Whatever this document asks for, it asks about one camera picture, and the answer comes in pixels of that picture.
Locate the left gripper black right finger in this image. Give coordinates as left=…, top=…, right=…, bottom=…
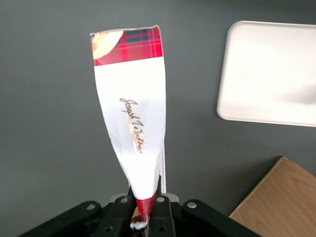
left=147, top=196, right=261, bottom=237

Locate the wooden drawer cabinet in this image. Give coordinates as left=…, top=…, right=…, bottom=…
left=229, top=156, right=316, bottom=237

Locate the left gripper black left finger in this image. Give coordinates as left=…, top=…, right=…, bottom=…
left=18, top=186, right=137, bottom=237

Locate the red tartan cookie box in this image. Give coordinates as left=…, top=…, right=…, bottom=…
left=89, top=24, right=170, bottom=229

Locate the beige plastic tray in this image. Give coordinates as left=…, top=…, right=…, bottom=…
left=216, top=20, right=316, bottom=128

